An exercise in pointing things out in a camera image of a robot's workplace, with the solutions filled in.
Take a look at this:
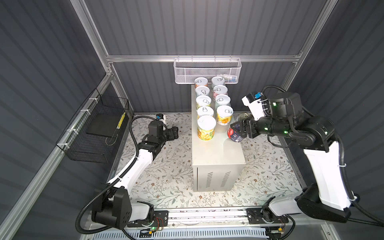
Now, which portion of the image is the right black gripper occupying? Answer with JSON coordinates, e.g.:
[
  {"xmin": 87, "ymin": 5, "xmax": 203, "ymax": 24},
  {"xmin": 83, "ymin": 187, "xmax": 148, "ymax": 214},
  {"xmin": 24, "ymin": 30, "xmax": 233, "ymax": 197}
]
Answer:
[{"xmin": 227, "ymin": 111, "xmax": 286, "ymax": 139}]

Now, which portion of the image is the dark olive can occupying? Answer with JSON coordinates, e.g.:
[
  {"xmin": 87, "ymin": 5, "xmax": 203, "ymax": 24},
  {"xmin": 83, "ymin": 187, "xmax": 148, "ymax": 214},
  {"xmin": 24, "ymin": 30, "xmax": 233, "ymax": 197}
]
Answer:
[{"xmin": 227, "ymin": 113, "xmax": 253, "ymax": 143}]

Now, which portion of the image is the white label can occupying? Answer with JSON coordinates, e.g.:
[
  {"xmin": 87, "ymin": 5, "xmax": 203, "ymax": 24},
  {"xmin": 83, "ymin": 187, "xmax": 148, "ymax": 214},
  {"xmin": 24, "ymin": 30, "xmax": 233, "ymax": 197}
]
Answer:
[{"xmin": 215, "ymin": 94, "xmax": 231, "ymax": 109}]

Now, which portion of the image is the yellow label can back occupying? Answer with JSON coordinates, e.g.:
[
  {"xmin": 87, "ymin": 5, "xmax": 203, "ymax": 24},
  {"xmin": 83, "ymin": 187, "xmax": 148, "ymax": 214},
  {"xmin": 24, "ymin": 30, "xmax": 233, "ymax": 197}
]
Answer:
[{"xmin": 197, "ymin": 116, "xmax": 216, "ymax": 141}]

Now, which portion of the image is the pink label can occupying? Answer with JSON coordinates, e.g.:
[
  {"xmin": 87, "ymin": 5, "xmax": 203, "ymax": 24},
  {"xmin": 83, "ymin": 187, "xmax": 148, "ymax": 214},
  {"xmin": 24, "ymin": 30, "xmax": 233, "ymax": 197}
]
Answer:
[{"xmin": 213, "ymin": 85, "xmax": 228, "ymax": 99}]

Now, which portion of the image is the yellow green label can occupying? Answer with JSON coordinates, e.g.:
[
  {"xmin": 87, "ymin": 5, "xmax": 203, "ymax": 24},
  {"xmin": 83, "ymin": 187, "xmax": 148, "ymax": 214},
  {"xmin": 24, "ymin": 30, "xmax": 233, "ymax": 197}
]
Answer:
[{"xmin": 196, "ymin": 95, "xmax": 212, "ymax": 110}]

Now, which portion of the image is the teal label can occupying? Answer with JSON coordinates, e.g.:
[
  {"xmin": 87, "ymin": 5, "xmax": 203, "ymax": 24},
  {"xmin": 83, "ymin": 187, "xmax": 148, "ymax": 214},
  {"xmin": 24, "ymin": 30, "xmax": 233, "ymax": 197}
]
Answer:
[{"xmin": 211, "ymin": 76, "xmax": 226, "ymax": 89}]

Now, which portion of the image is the light blue label can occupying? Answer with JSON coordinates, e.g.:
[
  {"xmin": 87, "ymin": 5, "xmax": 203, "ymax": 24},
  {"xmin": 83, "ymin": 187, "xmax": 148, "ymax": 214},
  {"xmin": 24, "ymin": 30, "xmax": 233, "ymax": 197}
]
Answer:
[{"xmin": 195, "ymin": 86, "xmax": 210, "ymax": 97}]

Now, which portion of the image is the orange label can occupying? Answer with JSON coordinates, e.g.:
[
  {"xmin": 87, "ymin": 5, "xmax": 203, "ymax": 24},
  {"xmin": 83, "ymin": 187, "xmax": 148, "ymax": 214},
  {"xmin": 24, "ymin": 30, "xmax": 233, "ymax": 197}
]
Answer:
[{"xmin": 194, "ymin": 77, "xmax": 209, "ymax": 88}]

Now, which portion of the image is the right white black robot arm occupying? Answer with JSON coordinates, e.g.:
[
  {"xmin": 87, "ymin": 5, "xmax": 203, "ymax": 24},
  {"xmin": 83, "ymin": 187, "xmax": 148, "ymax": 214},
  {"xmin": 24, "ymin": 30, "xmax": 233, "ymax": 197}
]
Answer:
[{"xmin": 231, "ymin": 89, "xmax": 384, "ymax": 227}]

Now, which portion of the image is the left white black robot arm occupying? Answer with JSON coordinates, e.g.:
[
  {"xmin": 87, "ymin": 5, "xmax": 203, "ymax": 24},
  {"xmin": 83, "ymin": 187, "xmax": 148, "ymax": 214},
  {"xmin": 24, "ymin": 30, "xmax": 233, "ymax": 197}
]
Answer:
[{"xmin": 75, "ymin": 114, "xmax": 179, "ymax": 235}]

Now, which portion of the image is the white metal cabinet counter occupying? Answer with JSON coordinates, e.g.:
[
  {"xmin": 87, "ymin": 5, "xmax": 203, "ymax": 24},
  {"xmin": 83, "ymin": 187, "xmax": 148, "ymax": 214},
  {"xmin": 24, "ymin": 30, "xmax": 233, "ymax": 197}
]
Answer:
[{"xmin": 191, "ymin": 85, "xmax": 246, "ymax": 192}]

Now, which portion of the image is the floral table mat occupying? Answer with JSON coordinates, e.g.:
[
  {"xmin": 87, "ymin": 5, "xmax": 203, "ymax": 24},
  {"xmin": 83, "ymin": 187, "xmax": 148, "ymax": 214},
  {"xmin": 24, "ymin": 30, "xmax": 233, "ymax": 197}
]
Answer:
[{"xmin": 103, "ymin": 112, "xmax": 302, "ymax": 211}]

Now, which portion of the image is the black pad in basket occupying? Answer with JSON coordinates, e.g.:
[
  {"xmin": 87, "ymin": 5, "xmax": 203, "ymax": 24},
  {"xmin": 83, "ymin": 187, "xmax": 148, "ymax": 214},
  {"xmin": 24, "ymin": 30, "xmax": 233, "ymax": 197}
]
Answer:
[{"xmin": 86, "ymin": 114, "xmax": 121, "ymax": 138}]

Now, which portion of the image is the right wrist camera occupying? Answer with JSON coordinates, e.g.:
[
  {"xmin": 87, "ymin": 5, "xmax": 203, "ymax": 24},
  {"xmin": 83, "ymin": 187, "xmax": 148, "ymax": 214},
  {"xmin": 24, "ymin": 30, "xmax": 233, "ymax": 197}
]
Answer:
[{"xmin": 242, "ymin": 92, "xmax": 267, "ymax": 121}]

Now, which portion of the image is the black wire basket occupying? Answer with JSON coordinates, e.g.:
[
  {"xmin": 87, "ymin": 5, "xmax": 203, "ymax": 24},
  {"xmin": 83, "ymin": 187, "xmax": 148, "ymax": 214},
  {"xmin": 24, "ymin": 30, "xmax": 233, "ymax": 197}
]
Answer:
[{"xmin": 56, "ymin": 90, "xmax": 130, "ymax": 164}]

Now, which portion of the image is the white wire mesh basket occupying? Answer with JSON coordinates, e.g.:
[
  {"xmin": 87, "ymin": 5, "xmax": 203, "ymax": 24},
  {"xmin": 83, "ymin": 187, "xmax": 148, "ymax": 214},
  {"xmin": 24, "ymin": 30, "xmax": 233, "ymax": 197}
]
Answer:
[{"xmin": 173, "ymin": 57, "xmax": 242, "ymax": 85}]

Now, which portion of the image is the aluminium mounting rail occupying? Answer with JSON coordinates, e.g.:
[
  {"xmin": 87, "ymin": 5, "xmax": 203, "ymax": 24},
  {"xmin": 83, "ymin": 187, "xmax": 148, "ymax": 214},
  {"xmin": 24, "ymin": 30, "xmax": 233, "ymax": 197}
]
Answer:
[{"xmin": 86, "ymin": 206, "xmax": 328, "ymax": 232}]

